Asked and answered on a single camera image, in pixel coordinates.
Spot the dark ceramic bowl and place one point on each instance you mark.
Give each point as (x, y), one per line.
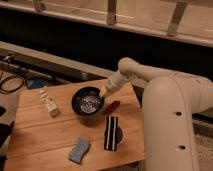
(87, 101)

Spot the dark round coaster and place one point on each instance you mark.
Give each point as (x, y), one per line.
(120, 136)

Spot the white plastic bottle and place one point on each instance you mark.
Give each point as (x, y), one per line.
(49, 103)

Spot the small red-brown object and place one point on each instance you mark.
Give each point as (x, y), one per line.
(112, 107)

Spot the blue sponge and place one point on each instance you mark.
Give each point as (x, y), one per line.
(79, 150)

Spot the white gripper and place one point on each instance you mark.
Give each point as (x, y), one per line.
(113, 84)

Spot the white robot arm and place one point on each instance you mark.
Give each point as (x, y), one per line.
(170, 98)

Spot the blue object behind table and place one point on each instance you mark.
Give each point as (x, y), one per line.
(39, 83)

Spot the black white striped cloth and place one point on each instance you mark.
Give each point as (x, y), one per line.
(110, 139)

